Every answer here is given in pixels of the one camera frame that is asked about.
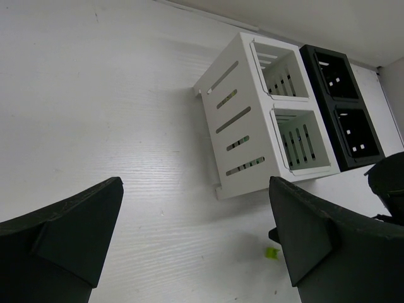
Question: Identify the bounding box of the black two-slot container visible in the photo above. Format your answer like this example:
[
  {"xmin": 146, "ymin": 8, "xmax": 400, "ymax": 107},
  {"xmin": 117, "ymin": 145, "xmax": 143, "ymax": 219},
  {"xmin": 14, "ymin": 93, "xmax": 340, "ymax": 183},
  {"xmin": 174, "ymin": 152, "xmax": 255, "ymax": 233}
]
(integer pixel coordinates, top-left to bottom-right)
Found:
[{"xmin": 300, "ymin": 45, "xmax": 384, "ymax": 172}]

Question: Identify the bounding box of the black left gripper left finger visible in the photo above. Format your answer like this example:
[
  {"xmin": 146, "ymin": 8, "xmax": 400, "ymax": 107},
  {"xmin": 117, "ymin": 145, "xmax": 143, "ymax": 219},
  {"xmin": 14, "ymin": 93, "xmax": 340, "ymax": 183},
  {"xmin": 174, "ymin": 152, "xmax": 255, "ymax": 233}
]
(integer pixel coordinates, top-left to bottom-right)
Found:
[{"xmin": 1, "ymin": 177, "xmax": 124, "ymax": 302}]

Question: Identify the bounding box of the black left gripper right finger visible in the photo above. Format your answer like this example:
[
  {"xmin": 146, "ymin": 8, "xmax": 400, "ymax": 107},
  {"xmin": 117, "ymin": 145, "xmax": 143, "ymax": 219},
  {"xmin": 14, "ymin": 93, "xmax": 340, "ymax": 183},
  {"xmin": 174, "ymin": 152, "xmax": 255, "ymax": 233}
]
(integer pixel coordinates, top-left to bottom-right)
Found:
[{"xmin": 269, "ymin": 177, "xmax": 403, "ymax": 302}]

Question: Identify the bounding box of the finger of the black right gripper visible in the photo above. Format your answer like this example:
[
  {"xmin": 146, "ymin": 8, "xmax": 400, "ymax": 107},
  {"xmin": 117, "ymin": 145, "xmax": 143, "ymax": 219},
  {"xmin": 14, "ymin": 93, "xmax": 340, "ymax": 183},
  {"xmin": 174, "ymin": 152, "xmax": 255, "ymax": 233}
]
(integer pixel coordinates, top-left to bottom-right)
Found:
[{"xmin": 268, "ymin": 227, "xmax": 281, "ymax": 244}]

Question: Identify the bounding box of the green lego plate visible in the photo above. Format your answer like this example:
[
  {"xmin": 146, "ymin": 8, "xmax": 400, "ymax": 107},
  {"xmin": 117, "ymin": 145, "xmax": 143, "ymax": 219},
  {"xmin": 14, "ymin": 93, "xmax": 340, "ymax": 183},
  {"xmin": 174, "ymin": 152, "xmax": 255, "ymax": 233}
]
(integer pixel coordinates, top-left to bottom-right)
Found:
[{"xmin": 243, "ymin": 157, "xmax": 264, "ymax": 169}]

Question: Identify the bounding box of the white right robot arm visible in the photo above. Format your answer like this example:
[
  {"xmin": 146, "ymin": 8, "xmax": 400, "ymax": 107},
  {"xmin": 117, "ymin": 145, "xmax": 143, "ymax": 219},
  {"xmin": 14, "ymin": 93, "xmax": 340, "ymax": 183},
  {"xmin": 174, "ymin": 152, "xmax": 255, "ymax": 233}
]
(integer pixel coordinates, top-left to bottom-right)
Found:
[{"xmin": 268, "ymin": 153, "xmax": 403, "ymax": 302}]

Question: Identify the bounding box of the white two-slot container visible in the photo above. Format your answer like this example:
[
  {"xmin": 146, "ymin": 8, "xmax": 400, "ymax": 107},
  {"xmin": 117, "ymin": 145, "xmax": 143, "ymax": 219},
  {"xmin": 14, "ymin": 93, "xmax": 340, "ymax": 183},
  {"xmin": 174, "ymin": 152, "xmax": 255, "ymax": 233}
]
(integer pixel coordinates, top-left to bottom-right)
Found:
[{"xmin": 194, "ymin": 33, "xmax": 340, "ymax": 199}]

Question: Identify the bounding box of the small yellow-green lego piece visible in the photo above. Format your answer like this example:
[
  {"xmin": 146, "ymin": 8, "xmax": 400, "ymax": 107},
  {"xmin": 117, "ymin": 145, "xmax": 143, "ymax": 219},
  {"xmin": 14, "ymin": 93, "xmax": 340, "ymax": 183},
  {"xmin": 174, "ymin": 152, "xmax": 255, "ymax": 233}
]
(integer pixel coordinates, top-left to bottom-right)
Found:
[{"xmin": 264, "ymin": 247, "xmax": 280, "ymax": 260}]

